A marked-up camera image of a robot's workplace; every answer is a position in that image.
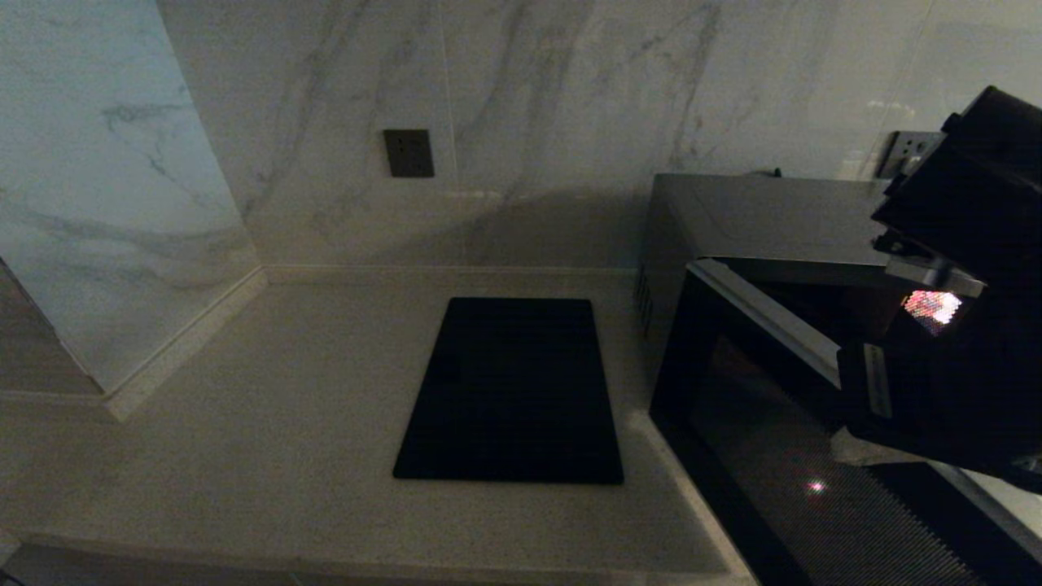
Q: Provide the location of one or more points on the black glass microwave door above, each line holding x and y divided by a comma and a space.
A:
757, 456

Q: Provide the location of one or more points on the black glass induction cooktop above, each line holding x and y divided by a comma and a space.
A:
509, 391

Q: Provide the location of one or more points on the white cabinet door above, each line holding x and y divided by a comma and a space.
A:
32, 570

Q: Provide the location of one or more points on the dark grey wall socket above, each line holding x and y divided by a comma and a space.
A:
409, 154
899, 155

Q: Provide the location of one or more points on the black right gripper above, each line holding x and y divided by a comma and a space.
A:
952, 391

